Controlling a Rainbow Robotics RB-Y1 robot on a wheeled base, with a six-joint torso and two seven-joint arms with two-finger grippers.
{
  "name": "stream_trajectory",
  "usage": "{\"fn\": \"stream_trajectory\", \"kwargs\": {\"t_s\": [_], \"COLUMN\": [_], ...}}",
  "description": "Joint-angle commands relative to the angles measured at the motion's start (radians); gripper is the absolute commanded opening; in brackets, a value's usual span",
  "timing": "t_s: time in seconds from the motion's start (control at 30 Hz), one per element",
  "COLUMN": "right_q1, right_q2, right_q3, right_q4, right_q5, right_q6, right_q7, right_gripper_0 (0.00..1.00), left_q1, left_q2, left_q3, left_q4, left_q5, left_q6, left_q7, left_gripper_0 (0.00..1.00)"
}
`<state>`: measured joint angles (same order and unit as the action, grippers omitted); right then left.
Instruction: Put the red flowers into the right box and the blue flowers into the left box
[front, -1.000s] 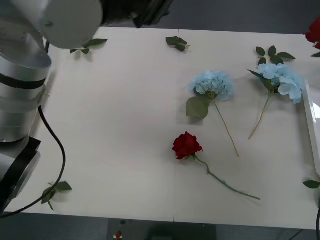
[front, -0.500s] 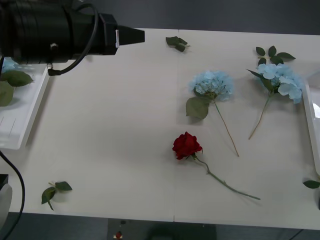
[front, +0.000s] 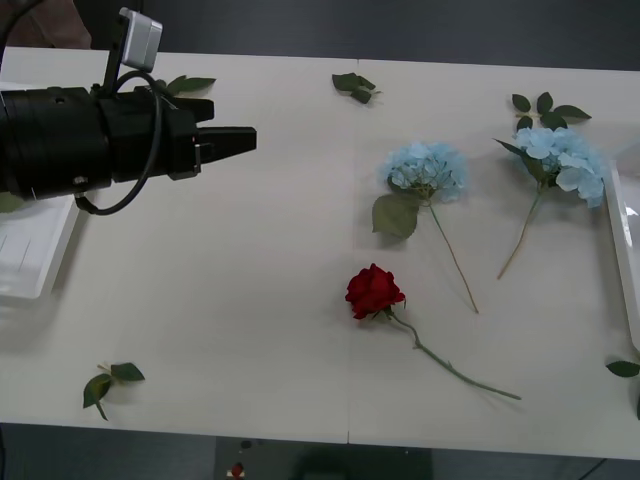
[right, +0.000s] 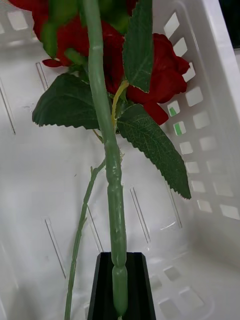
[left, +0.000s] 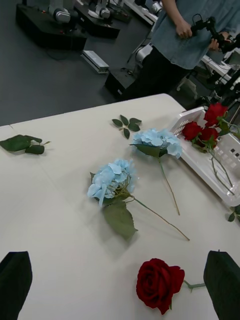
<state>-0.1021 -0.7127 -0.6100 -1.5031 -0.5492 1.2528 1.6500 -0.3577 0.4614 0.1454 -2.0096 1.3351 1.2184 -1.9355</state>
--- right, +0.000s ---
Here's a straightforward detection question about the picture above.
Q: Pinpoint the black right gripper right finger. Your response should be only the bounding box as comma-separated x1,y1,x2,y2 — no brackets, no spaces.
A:
124,251,157,320

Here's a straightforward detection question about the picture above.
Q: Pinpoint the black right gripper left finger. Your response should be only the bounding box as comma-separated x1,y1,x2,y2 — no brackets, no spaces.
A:
87,251,116,320

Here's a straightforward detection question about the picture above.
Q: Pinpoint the red rose with leafy stem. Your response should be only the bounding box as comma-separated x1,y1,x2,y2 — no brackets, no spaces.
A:
8,0,192,320

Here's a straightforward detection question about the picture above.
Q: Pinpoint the red rose with thin stem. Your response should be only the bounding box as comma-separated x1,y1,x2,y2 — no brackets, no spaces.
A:
64,32,191,320

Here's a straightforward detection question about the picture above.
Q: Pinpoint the shallow white box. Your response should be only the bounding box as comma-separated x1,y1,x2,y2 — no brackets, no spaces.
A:
0,0,240,320

